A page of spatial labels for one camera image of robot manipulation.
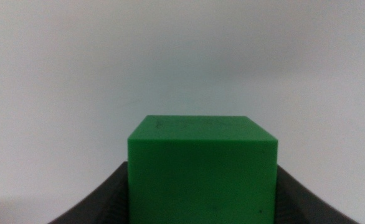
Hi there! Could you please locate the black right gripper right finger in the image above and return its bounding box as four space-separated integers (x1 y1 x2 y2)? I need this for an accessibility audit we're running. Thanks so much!
277 164 360 224

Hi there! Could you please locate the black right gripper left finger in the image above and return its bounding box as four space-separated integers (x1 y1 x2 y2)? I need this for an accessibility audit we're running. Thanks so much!
47 161 129 224

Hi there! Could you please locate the green cube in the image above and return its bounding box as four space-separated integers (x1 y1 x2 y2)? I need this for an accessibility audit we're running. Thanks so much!
127 114 279 224

